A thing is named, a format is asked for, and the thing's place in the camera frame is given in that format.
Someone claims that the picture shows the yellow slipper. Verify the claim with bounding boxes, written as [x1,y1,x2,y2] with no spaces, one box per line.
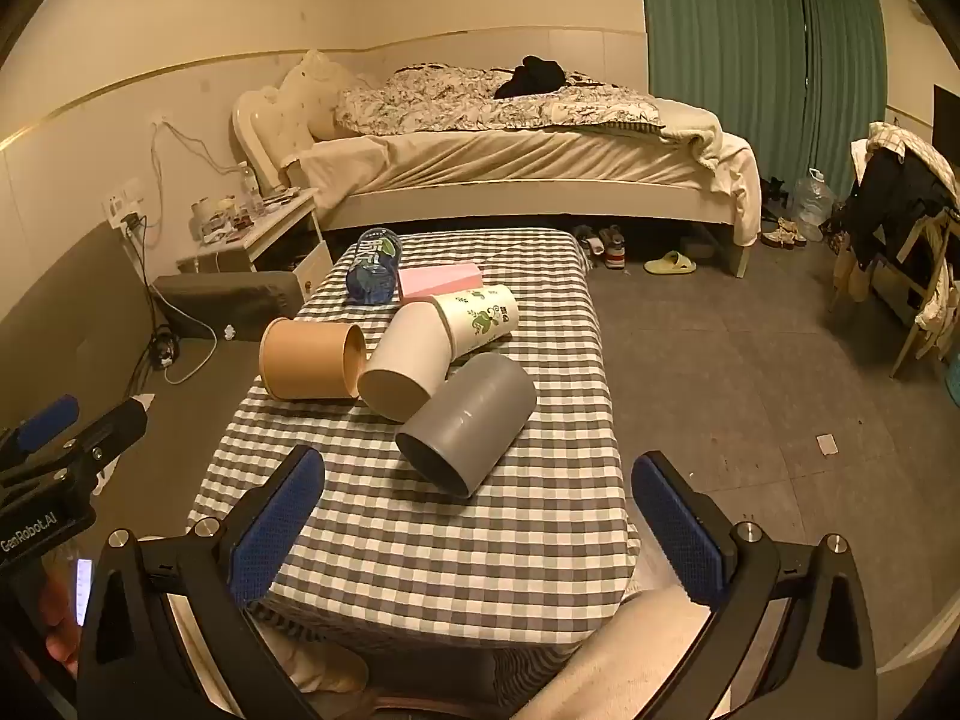
[644,250,699,276]

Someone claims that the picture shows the white nightstand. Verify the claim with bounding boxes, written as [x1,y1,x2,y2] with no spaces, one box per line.
[176,187,335,298]

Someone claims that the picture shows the patterned quilt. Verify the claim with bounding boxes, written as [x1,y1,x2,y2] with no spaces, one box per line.
[334,66,665,137]

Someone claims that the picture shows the brown paper cup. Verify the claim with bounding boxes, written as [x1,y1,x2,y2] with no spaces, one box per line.
[259,317,368,401]

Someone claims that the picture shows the person's left hand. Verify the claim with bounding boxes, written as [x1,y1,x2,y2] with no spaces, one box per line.
[39,589,83,682]

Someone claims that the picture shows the black clothing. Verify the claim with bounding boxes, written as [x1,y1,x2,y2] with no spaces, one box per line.
[493,55,568,100]

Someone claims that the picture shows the white cup with green print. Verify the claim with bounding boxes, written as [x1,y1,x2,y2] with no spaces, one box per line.
[430,284,521,358]

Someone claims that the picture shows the black jacket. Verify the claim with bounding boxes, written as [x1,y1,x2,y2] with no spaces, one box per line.
[838,144,960,272]

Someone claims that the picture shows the pink box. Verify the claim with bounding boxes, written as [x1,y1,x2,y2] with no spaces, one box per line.
[397,262,482,306]

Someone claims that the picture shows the grey cup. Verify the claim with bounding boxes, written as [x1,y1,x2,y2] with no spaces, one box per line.
[395,352,538,500]

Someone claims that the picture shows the dark grey cushion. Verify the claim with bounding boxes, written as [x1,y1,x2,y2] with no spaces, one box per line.
[152,271,302,344]

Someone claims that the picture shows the green curtain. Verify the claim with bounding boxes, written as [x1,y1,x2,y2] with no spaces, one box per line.
[637,0,890,166]

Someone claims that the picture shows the white wall socket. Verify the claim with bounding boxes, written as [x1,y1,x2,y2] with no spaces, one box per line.
[103,178,148,230]

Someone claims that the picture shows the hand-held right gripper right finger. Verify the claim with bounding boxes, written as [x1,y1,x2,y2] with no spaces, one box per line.
[630,451,878,720]

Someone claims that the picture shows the blue plastic bottle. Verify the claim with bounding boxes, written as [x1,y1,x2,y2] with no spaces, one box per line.
[346,227,403,306]

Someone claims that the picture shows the white cable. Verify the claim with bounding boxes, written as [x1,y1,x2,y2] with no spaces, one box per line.
[147,117,245,385]

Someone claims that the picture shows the cream cup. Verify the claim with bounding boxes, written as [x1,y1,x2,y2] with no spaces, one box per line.
[357,305,456,422]

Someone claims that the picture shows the dark screen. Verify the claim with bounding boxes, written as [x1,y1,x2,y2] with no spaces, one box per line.
[932,85,960,160]

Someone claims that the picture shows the cream pillow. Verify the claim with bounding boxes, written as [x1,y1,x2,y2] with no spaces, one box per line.
[279,49,362,140]

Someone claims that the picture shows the checkered cloth table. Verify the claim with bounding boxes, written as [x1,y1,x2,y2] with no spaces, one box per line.
[187,229,643,650]

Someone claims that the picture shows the wooden chair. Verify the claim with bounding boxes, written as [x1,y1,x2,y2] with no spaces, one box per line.
[825,120,960,380]

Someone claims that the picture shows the large clear water jug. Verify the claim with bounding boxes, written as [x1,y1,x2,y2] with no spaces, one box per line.
[793,168,838,243]

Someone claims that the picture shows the cream bed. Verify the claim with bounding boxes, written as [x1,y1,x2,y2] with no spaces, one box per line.
[231,51,762,278]

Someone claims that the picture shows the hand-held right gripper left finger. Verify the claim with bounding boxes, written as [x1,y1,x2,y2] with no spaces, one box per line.
[77,445,353,720]

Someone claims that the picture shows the black power strip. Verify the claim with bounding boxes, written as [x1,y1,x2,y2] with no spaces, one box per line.
[146,328,182,371]

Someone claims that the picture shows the beige blanket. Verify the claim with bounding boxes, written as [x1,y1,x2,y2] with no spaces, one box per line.
[658,100,763,248]

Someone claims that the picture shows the pair of sneakers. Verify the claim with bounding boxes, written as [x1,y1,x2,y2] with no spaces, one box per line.
[576,225,632,269]

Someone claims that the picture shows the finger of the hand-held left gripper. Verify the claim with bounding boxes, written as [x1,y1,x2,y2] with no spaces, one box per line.
[34,395,151,500]
[0,394,80,470]

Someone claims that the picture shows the pair of white shoes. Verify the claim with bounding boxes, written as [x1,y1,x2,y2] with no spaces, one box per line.
[760,218,809,249]

